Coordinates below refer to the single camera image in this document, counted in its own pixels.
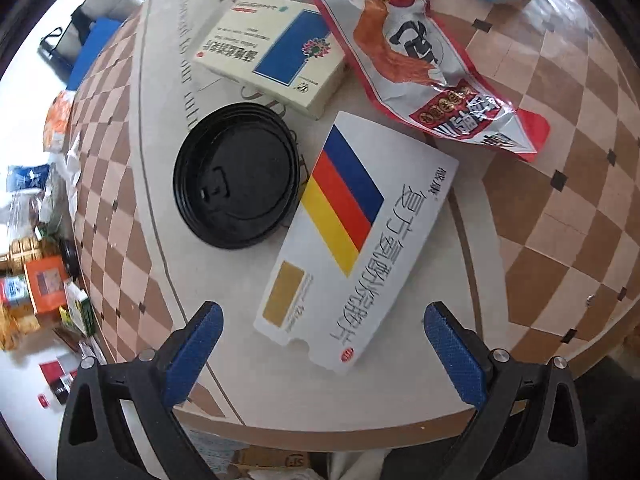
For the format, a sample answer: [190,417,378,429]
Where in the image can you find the white tricolour medicine box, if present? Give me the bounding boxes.
[254,112,459,375]

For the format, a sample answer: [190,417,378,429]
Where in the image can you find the black plastic cup lid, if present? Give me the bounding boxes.
[172,103,300,250]

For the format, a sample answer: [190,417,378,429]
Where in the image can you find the cream blue medicine box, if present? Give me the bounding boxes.
[193,0,346,119]

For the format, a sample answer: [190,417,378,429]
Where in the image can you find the red chicken snack wrapper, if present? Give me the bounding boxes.
[311,0,550,162]

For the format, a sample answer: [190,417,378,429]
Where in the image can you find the green white small carton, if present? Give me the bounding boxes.
[64,278,96,337]

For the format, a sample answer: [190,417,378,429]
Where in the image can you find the orange box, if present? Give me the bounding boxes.
[24,255,68,314]

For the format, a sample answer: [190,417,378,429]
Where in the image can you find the yellow snack bag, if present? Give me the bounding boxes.
[0,304,41,351]

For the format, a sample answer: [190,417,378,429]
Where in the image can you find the checkered table mat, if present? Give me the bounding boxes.
[70,0,639,451]

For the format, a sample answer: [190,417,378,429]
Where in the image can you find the blue label water bottle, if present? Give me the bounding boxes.
[6,164,50,193]

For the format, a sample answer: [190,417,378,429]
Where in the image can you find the orange tissue pack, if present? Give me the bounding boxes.
[42,90,76,153]

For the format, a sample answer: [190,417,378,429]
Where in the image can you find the blue folder board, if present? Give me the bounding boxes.
[66,18,122,91]

